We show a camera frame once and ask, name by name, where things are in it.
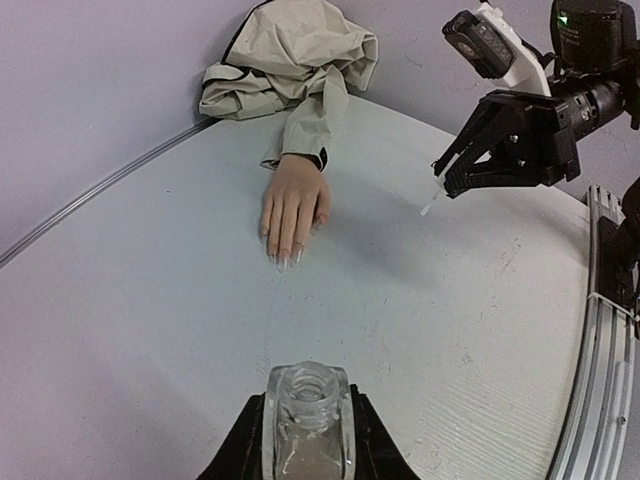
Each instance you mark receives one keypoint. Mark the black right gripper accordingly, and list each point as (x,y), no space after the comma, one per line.
(528,136)

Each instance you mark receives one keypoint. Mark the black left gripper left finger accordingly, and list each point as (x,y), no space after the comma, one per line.
(239,456)

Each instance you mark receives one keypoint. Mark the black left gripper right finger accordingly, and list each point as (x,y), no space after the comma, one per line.
(377,456)

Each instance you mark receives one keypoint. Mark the white nail polish brush cap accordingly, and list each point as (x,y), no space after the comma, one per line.
(439,182)

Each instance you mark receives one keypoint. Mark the clear nail polish bottle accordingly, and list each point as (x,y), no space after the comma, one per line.
(308,429)

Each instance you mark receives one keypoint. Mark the mannequin hand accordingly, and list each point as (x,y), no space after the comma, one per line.
(296,200)

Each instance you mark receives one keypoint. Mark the beige jacket cloth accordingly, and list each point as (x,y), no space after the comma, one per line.
(302,57)

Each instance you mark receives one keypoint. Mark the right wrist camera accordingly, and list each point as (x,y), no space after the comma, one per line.
(491,46)

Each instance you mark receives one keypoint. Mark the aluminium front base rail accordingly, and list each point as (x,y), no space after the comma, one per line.
(593,435)

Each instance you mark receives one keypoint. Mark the aluminium table edge rail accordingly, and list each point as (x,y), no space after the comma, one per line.
(98,189)

